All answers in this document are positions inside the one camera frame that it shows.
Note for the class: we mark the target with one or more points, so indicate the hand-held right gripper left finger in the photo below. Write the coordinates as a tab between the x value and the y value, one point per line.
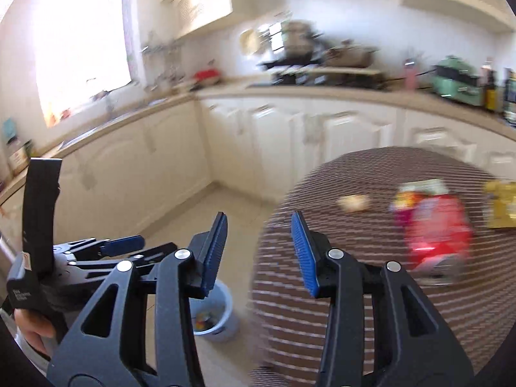
213	258

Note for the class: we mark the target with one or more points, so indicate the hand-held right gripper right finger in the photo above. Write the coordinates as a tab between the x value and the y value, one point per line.
306	258

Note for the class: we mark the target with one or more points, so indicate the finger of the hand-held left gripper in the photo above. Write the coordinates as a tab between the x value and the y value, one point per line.
125	244
155	256

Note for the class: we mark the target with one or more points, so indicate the light blue plastic bucket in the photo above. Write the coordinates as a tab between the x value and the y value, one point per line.
219	314

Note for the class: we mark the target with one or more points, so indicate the heap of discarded wrappers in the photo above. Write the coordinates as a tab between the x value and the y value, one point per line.
205	319

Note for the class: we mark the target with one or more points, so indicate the small tan wrapper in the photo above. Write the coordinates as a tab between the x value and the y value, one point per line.
354	202

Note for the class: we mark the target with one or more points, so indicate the pink yellow snack wrapper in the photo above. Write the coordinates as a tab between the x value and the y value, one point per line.
415	193

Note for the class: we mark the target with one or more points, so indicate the crushed red drink can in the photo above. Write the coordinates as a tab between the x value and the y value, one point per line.
437	229

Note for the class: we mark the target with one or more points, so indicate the golden snack wrapper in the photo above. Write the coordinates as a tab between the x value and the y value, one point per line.
502	205

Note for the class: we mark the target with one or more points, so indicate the person's left hand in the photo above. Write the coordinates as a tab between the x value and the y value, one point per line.
34	330

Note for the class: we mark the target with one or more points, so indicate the teal box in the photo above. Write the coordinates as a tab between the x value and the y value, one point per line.
10	129

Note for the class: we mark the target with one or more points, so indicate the round table brown dotted cloth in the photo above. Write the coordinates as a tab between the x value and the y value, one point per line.
363	330

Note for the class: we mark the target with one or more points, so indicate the cream base cabinets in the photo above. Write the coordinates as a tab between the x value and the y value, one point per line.
282	137

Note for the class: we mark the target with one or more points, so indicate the sliding kitchen window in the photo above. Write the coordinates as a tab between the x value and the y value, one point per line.
80	40

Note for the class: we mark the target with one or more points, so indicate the black gas stove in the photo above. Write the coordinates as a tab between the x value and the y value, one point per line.
322	76

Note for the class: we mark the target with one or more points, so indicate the red plastic container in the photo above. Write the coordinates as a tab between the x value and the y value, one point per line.
207	75

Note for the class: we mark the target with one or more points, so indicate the steel wok with lid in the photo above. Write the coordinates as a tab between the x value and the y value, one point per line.
348	56

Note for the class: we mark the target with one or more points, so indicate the pink utensil holder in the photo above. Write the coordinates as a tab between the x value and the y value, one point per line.
410	76

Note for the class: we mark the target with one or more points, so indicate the steel steamer pot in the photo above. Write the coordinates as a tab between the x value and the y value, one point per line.
298	42

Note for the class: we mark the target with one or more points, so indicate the cream perforated steamer plate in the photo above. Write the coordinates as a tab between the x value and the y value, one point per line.
248	41

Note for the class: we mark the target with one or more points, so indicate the green electric cooker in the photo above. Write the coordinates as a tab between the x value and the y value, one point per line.
457	80

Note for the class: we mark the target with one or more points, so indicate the large dark oil bottle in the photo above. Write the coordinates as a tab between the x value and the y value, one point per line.
490	88

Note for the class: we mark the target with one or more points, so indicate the narrow cream lattice cabinet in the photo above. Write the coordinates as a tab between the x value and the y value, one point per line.
197	4

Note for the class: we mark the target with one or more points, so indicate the dark glass sauce bottle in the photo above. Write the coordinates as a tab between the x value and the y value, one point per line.
510	96

